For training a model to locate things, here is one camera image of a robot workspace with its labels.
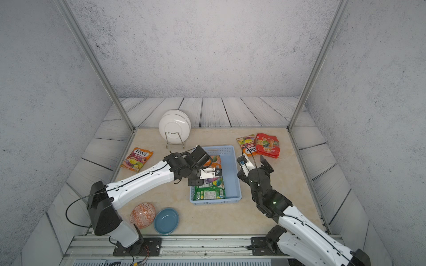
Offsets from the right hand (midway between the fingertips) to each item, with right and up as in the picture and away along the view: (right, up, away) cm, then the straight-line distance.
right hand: (256, 161), depth 75 cm
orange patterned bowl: (-54, -27, +7) cm, 61 cm away
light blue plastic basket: (-10, -17, +17) cm, 26 cm away
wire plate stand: (-44, +7, +34) cm, 56 cm away
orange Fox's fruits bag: (+3, +7, +35) cm, 36 cm away
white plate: (-43, +18, +27) cm, 54 cm away
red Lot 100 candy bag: (+14, +6, +29) cm, 33 cm away
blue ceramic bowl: (-42, -30, +6) cm, 52 cm away
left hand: (-24, -7, +4) cm, 25 cm away
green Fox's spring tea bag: (-20, -16, +12) cm, 28 cm away
